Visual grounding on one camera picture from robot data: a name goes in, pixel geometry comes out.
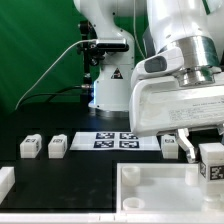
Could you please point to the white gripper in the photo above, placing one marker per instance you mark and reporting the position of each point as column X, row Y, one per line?
column 160, row 105

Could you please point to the white sheet with tags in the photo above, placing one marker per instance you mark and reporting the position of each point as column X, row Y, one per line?
column 113, row 141

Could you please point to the white square table top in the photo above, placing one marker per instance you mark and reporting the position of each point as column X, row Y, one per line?
column 151, row 187

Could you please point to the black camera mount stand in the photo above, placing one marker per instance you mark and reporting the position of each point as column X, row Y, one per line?
column 92, row 55

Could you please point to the white front table rail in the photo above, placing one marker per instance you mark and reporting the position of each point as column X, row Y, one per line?
column 175, row 218

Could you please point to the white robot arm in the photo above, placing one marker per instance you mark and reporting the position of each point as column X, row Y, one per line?
column 172, row 23

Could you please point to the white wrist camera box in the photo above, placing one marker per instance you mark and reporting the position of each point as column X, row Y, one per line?
column 167, row 62

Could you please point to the white left obstacle block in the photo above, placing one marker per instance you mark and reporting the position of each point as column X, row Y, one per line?
column 7, row 180

